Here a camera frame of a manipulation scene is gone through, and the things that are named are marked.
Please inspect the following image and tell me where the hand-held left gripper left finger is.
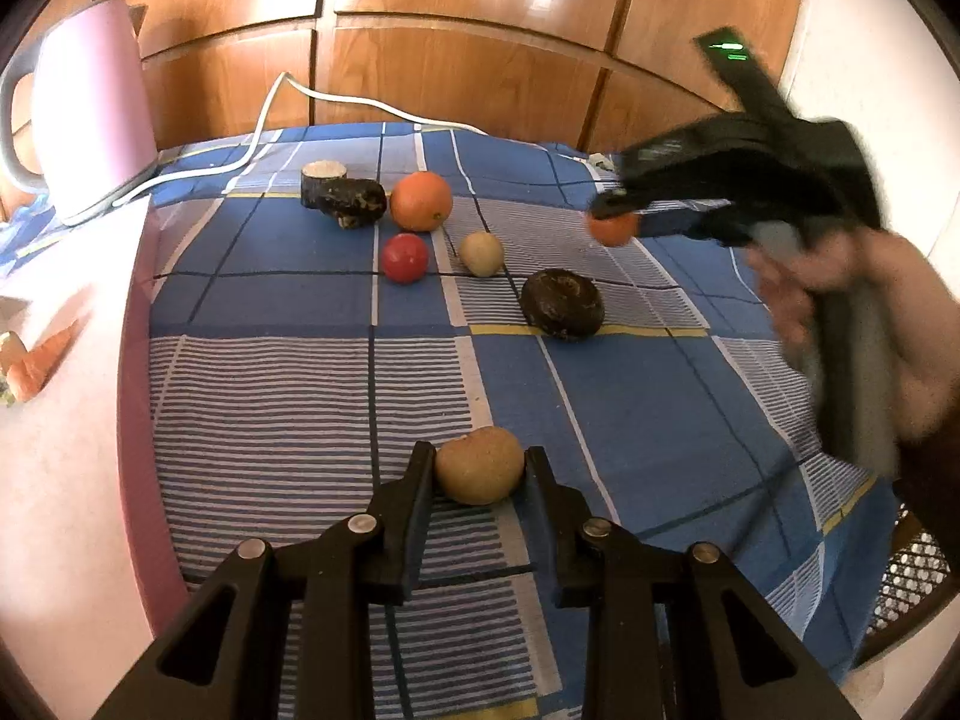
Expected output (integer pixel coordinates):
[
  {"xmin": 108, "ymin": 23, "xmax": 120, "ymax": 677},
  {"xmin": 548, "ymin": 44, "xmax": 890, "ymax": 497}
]
[{"xmin": 90, "ymin": 441, "xmax": 437, "ymax": 720}]

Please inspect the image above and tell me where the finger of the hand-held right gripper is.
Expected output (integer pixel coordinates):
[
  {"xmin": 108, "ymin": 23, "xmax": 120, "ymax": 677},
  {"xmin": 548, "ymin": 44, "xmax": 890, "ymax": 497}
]
[
  {"xmin": 589, "ymin": 187, "xmax": 665, "ymax": 217},
  {"xmin": 637, "ymin": 206, "xmax": 755, "ymax": 247}
]

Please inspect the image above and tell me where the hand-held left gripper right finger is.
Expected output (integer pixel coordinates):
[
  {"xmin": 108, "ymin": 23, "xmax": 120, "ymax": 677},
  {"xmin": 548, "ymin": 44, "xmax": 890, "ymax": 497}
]
[{"xmin": 525, "ymin": 447, "xmax": 863, "ymax": 720}]

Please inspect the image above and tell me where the small tangerine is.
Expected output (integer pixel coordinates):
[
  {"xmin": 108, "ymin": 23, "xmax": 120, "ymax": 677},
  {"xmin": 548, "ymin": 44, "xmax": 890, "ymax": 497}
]
[{"xmin": 587, "ymin": 211, "xmax": 640, "ymax": 247}]

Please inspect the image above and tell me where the large tan potato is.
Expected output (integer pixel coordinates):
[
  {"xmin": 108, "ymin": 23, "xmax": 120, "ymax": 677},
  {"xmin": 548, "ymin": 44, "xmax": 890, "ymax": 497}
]
[{"xmin": 435, "ymin": 426, "xmax": 526, "ymax": 505}]

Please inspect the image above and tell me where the dark round avocado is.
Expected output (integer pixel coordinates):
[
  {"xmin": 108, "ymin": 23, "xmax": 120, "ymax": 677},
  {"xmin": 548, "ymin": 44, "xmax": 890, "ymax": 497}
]
[{"xmin": 520, "ymin": 268, "xmax": 605, "ymax": 342}]

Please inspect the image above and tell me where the large orange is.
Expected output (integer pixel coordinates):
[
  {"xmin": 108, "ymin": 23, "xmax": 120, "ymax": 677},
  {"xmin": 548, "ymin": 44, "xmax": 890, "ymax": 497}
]
[{"xmin": 388, "ymin": 171, "xmax": 455, "ymax": 233}]

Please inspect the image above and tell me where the pink tray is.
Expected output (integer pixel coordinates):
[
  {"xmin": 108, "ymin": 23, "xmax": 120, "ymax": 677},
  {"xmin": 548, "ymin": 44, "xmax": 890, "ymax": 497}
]
[{"xmin": 0, "ymin": 195, "xmax": 192, "ymax": 698}]

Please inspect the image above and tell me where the person's right hand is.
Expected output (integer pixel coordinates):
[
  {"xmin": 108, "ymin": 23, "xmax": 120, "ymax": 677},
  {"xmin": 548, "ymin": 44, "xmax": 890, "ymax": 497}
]
[{"xmin": 746, "ymin": 229, "xmax": 960, "ymax": 443}]

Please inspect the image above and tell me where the small tan potato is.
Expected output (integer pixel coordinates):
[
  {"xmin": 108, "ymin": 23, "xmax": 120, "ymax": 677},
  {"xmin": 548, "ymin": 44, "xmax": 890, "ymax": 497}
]
[{"xmin": 459, "ymin": 231, "xmax": 505, "ymax": 278}]

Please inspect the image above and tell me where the blue plaid cloth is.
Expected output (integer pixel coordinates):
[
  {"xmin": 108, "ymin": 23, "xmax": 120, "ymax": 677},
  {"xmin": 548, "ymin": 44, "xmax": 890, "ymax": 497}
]
[{"xmin": 127, "ymin": 122, "xmax": 901, "ymax": 720}]

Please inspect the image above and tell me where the red tomato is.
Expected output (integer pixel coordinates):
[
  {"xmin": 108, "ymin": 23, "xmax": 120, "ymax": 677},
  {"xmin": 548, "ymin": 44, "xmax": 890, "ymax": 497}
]
[{"xmin": 380, "ymin": 232, "xmax": 430, "ymax": 284}]

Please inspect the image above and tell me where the wooden wardrobe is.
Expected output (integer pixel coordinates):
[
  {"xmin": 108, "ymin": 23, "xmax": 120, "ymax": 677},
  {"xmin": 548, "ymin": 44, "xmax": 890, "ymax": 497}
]
[{"xmin": 75, "ymin": 0, "xmax": 815, "ymax": 158}]

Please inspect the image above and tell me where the dark cut root vegetable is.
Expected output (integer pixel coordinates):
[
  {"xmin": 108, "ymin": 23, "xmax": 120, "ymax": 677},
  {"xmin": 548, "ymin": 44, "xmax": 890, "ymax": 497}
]
[{"xmin": 300, "ymin": 160, "xmax": 389, "ymax": 230}]

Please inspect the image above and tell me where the wicker chair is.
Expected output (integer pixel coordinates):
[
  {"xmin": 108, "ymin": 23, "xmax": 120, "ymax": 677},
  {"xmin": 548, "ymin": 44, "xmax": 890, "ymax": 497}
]
[{"xmin": 862, "ymin": 510, "xmax": 950, "ymax": 661}]

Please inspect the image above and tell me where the orange carrot piece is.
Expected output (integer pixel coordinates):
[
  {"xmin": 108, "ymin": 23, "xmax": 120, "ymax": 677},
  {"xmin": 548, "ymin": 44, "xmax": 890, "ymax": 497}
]
[{"xmin": 11, "ymin": 319, "xmax": 80, "ymax": 402}]

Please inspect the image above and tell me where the pink electric kettle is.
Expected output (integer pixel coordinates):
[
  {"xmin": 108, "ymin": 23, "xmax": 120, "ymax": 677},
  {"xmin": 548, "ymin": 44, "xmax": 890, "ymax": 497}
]
[{"xmin": 0, "ymin": 0, "xmax": 162, "ymax": 226}]

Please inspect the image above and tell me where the white power cable with plug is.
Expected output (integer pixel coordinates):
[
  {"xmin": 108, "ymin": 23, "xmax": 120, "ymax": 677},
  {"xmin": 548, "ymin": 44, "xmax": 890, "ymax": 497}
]
[{"xmin": 64, "ymin": 72, "xmax": 620, "ymax": 226}]

